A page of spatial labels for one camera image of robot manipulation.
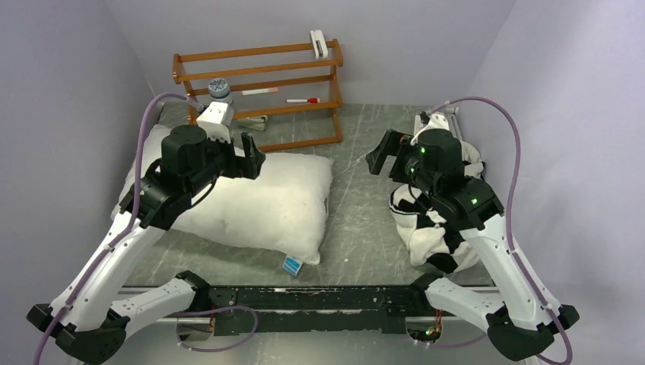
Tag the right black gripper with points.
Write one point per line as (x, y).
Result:
(391, 143)

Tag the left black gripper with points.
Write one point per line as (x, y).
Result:
(247, 166)

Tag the white pillow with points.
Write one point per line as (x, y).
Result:
(283, 209)

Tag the black white checkered pillowcase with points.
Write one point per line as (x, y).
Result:
(426, 234)

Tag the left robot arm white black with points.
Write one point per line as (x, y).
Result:
(86, 320)

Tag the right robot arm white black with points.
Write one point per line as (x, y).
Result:
(525, 319)

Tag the blue pillow tag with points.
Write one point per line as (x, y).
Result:
(292, 265)

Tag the green white stapler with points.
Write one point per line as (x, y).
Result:
(257, 123)

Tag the white marker pink cap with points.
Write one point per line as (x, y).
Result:
(257, 91)

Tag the blue white round jar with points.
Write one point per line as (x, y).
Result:
(219, 91)

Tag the wooden shelf rack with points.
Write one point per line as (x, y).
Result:
(292, 68)

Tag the white marker red cap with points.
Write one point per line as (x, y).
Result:
(303, 100)

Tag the white clip on rack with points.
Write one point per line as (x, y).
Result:
(319, 46)

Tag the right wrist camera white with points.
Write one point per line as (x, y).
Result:
(432, 121)

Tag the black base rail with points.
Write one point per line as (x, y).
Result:
(383, 308)

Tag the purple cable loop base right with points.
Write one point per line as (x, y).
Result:
(431, 336)

